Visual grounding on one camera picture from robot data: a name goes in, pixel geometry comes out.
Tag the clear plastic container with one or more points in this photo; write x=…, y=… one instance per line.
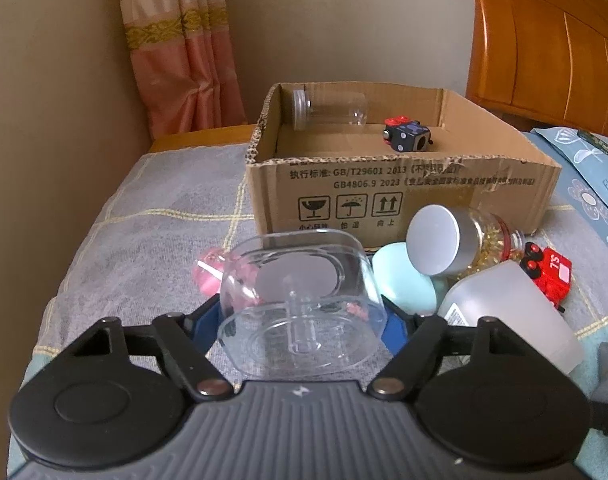
x=304, y=260

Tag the grey plaid blanket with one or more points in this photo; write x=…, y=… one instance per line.
x=148, y=220

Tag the light blue egg-shaped case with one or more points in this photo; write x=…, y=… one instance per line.
x=399, y=280

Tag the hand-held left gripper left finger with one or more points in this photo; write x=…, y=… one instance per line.
x=204, y=327

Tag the clear plastic jar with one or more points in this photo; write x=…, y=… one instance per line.
x=329, y=107

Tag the silver-lidded jar of yellow capsules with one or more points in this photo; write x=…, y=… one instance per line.
x=434, y=240

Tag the wooden headboard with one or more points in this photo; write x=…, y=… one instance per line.
x=549, y=40

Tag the cardboard box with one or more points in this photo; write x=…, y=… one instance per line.
x=434, y=195

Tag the red toy car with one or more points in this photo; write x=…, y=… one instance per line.
x=554, y=270

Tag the wooden bed frame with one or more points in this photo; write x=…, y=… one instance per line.
x=198, y=137

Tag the pink plastic toy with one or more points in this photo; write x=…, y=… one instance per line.
x=208, y=267

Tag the black and red toy cube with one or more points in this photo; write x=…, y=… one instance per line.
x=406, y=135

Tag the pink curtain with gold band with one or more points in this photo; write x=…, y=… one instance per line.
x=183, y=50

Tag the white translucent plastic bottle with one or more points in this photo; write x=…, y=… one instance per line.
x=509, y=295

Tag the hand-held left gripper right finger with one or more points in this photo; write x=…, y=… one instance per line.
x=395, y=330

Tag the blue floral pillow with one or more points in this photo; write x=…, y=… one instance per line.
x=589, y=195

